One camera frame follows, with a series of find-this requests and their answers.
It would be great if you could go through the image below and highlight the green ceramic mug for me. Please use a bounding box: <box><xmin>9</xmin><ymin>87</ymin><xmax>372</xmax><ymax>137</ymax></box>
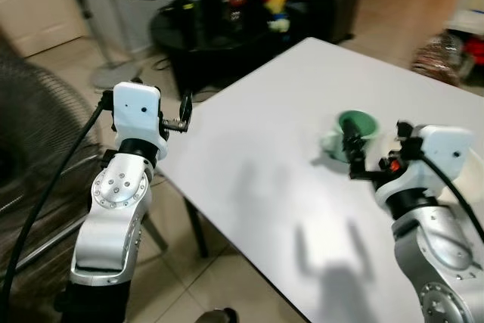
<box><xmin>318</xmin><ymin>109</ymin><xmax>383</xmax><ymax>167</ymax></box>

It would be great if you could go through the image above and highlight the black round side table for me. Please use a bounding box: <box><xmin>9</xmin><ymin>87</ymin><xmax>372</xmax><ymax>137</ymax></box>
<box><xmin>149</xmin><ymin>0</ymin><xmax>305</xmax><ymax>103</ymax></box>

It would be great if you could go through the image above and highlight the brown patterned bag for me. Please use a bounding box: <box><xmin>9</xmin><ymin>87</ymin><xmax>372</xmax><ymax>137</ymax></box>
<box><xmin>411</xmin><ymin>31</ymin><xmax>467</xmax><ymax>87</ymax></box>

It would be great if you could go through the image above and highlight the black table leg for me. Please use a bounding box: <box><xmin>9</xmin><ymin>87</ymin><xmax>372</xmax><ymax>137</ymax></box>
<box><xmin>183</xmin><ymin>199</ymin><xmax>211</xmax><ymax>259</ymax></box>

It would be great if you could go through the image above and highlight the red box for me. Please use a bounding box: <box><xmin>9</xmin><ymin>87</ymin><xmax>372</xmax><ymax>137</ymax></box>
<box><xmin>464</xmin><ymin>36</ymin><xmax>484</xmax><ymax>68</ymax></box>

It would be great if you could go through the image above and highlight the white plastic container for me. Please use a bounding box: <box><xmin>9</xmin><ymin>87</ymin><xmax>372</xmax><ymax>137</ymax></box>
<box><xmin>445</xmin><ymin>8</ymin><xmax>484</xmax><ymax>37</ymax></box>

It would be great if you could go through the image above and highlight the red and yellow toy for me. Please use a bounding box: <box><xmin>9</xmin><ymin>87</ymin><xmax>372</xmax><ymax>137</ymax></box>
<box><xmin>262</xmin><ymin>0</ymin><xmax>313</xmax><ymax>35</ymax></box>

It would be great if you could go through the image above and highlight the cream panelled door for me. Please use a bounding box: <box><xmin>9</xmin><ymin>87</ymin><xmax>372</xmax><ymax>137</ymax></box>
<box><xmin>0</xmin><ymin>0</ymin><xmax>88</xmax><ymax>59</ymax></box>

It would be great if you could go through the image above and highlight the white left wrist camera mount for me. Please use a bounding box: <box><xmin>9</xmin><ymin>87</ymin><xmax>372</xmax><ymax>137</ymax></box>
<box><xmin>111</xmin><ymin>82</ymin><xmax>169</xmax><ymax>162</ymax></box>

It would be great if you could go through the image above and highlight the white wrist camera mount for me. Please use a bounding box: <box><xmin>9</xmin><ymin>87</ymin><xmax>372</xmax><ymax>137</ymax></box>
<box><xmin>375</xmin><ymin>124</ymin><xmax>475</xmax><ymax>204</ymax></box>
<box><xmin>111</xmin><ymin>82</ymin><xmax>169</xmax><ymax>162</ymax></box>

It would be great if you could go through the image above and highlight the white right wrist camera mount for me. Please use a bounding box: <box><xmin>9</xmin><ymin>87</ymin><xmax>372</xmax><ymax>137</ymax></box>
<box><xmin>375</xmin><ymin>124</ymin><xmax>475</xmax><ymax>204</ymax></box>

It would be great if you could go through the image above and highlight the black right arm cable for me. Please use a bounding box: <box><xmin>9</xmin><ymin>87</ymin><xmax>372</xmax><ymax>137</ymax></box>
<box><xmin>418</xmin><ymin>154</ymin><xmax>484</xmax><ymax>242</ymax></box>

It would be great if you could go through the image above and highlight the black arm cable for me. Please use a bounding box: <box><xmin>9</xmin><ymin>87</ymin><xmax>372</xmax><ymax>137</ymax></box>
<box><xmin>418</xmin><ymin>154</ymin><xmax>484</xmax><ymax>242</ymax></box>
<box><xmin>0</xmin><ymin>93</ymin><xmax>116</xmax><ymax>305</ymax></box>

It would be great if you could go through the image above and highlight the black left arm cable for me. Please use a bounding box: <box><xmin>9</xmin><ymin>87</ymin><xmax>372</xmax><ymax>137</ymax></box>
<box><xmin>0</xmin><ymin>93</ymin><xmax>116</xmax><ymax>305</ymax></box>

